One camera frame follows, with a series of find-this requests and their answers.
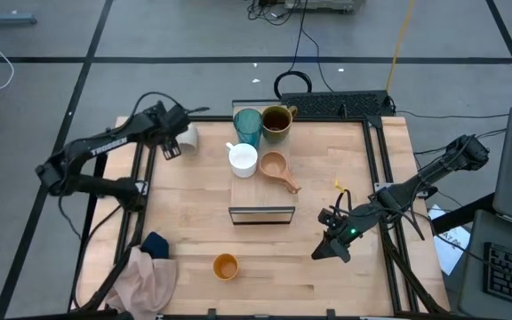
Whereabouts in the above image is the teal ribbed glass tumbler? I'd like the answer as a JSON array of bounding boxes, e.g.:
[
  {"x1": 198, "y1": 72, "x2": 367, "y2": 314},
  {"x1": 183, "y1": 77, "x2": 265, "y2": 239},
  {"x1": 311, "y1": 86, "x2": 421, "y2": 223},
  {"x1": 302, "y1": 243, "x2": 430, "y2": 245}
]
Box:
[{"x1": 232, "y1": 108, "x2": 264, "y2": 150}]

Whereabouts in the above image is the black perforated metal box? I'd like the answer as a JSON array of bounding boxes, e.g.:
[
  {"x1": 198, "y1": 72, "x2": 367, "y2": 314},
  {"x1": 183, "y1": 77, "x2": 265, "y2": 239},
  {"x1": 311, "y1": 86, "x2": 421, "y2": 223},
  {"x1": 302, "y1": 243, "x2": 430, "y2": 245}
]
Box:
[{"x1": 236, "y1": 90, "x2": 396, "y2": 119}]

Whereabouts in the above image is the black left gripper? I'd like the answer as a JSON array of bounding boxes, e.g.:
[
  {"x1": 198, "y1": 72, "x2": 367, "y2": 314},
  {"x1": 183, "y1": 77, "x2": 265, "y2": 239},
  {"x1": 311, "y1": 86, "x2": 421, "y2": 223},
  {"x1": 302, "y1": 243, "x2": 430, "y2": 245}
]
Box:
[{"x1": 147, "y1": 100, "x2": 193, "y2": 162}]

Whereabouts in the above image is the black coiled floor cable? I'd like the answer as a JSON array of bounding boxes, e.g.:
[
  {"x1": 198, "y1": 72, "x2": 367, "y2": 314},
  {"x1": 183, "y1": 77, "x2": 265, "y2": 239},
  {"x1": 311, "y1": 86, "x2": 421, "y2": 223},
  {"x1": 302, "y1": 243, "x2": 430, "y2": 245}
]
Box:
[{"x1": 273, "y1": 0, "x2": 335, "y2": 97}]

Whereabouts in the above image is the grey table foot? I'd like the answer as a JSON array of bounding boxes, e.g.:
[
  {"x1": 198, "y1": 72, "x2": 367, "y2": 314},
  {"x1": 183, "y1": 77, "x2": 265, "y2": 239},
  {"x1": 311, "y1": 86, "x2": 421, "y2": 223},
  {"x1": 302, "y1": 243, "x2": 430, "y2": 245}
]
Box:
[{"x1": 0, "y1": 0, "x2": 38, "y2": 27}]

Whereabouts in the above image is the dark blue cloth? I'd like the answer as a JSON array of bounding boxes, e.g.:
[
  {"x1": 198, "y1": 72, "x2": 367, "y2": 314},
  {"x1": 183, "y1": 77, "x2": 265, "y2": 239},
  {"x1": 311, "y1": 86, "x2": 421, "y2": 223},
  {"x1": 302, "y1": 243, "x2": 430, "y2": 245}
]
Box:
[{"x1": 139, "y1": 230, "x2": 171, "y2": 261}]

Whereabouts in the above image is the tangled black cable bundle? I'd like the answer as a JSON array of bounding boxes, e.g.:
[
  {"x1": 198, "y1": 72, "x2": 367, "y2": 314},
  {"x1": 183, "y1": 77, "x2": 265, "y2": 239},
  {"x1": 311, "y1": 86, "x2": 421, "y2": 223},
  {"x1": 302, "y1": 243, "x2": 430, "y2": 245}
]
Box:
[{"x1": 246, "y1": 0, "x2": 289, "y2": 27}]

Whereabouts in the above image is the beige ribbed cup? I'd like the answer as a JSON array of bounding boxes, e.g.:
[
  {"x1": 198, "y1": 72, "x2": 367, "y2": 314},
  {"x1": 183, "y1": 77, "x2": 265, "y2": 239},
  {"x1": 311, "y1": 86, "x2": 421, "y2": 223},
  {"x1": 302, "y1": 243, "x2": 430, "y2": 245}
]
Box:
[{"x1": 176, "y1": 123, "x2": 200, "y2": 157}]

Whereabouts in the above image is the thin black floor cable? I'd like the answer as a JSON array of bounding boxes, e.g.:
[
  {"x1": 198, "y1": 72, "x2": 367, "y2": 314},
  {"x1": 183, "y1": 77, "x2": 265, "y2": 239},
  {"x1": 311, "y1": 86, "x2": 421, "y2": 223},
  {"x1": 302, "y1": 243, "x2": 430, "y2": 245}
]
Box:
[
  {"x1": 393, "y1": 108, "x2": 511, "y2": 121},
  {"x1": 412, "y1": 127, "x2": 508, "y2": 156}
]

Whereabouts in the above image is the wooden shelf with black frame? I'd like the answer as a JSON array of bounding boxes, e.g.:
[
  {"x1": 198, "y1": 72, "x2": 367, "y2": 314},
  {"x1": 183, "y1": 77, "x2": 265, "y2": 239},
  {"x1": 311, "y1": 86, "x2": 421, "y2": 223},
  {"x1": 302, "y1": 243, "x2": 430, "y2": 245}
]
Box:
[{"x1": 228, "y1": 100, "x2": 297, "y2": 226}]

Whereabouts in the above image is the white paper sheet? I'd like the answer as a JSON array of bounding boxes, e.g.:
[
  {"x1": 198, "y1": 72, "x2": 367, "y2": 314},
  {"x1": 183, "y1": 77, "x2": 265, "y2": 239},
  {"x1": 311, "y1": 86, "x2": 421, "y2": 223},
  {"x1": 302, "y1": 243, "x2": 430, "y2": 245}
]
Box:
[{"x1": 428, "y1": 204, "x2": 473, "y2": 276}]

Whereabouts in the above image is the wooden cup with handle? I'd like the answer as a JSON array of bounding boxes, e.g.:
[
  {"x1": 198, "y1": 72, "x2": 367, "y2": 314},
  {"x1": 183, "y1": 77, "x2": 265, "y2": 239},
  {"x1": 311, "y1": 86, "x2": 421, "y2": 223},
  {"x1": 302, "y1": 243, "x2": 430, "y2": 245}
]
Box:
[{"x1": 259, "y1": 150, "x2": 303, "y2": 195}]

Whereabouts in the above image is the yellow floor cable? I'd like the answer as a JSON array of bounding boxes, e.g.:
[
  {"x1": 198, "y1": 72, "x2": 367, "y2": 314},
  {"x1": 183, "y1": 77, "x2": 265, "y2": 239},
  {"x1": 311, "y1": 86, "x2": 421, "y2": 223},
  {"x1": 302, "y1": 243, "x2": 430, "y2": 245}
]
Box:
[{"x1": 385, "y1": 0, "x2": 415, "y2": 94}]

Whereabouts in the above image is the pink cloth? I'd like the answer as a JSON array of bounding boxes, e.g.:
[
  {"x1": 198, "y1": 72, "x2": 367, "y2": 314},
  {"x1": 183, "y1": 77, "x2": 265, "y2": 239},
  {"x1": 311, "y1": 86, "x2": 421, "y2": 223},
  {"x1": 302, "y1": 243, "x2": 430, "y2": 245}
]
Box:
[{"x1": 104, "y1": 246, "x2": 180, "y2": 320}]

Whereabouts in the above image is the orange plastic cup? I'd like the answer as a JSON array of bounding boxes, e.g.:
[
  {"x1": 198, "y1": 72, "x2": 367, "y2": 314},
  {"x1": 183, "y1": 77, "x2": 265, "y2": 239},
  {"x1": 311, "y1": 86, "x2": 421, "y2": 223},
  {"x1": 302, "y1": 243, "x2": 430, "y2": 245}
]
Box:
[{"x1": 212, "y1": 252, "x2": 240, "y2": 282}]

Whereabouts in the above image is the black aluminium table frame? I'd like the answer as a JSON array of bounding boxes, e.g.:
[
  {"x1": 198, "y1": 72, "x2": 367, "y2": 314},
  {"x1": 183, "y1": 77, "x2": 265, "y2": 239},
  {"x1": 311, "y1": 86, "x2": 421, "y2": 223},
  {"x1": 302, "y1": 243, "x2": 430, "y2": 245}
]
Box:
[{"x1": 67, "y1": 100, "x2": 451, "y2": 320}]

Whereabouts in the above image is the grey side desk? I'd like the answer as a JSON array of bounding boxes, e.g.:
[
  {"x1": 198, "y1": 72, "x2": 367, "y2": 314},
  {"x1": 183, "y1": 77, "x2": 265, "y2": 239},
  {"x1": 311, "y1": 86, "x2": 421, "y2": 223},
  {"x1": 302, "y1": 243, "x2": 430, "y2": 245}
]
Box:
[{"x1": 455, "y1": 208, "x2": 512, "y2": 320}]

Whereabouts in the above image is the olive brown ceramic mug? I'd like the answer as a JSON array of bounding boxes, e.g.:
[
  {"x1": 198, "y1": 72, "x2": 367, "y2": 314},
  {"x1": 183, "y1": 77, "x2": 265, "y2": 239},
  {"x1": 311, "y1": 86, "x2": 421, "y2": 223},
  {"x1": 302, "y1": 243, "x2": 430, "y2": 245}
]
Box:
[{"x1": 261, "y1": 104, "x2": 300, "y2": 145}]

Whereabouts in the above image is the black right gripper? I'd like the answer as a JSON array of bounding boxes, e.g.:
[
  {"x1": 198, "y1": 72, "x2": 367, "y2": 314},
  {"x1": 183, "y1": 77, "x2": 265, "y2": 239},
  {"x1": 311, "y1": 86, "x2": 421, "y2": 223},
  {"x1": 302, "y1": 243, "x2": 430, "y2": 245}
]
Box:
[{"x1": 310, "y1": 202, "x2": 376, "y2": 265}]

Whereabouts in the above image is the white ceramic mug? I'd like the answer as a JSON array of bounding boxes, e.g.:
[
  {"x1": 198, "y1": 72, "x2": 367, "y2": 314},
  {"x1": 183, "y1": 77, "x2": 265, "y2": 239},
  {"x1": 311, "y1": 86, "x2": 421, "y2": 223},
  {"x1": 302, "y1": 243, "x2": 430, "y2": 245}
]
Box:
[{"x1": 225, "y1": 141, "x2": 260, "y2": 180}]

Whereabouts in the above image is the grey cart base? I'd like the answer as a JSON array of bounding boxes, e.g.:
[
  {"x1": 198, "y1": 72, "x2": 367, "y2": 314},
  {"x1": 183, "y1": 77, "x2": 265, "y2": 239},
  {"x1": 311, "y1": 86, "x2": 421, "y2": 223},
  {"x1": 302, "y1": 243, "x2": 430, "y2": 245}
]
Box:
[{"x1": 284, "y1": 0, "x2": 368, "y2": 13}]

